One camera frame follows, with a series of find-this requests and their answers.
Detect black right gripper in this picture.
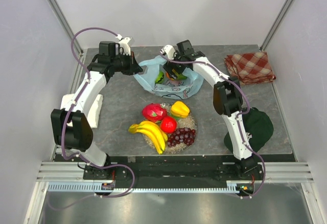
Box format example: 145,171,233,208
163,49,185,80

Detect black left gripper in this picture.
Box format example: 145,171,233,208
111,52,143,76

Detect light blue plastic bag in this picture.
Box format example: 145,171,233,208
134,56,204,100

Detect yellow fake bell pepper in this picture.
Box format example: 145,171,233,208
170,101,190,118

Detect red fake dragon fruit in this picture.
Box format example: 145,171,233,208
142,103,168,123

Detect red fake tomato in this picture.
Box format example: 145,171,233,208
160,116,177,134

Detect yellow fake banana bunch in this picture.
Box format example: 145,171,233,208
128,120,168,155

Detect dark purple fake grapes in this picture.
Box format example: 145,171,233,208
166,127,196,147

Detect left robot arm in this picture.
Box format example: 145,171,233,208
51,37,143,180

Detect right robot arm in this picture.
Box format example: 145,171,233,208
160,40,257,180

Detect green fake apple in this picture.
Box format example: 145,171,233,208
155,71,165,84

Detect speckled round plate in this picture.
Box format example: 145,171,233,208
142,103,198,155

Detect red checkered cloth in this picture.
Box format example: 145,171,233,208
224,52,276,85

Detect dark green baseball cap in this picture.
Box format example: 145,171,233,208
223,107,274,153

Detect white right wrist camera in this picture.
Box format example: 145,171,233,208
160,45,175,60

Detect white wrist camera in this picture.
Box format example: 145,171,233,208
160,45,175,60
116,34,134,56

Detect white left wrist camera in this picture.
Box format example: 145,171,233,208
116,34,134,56

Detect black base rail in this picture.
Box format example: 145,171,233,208
81,156,264,189

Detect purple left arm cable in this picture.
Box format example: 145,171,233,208
47,27,135,211

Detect light blue cable duct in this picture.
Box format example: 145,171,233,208
47,180,254,192

